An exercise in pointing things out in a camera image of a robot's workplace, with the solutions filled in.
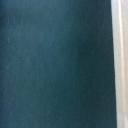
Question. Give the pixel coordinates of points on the black table mat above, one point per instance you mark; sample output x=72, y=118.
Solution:
x=56, y=64

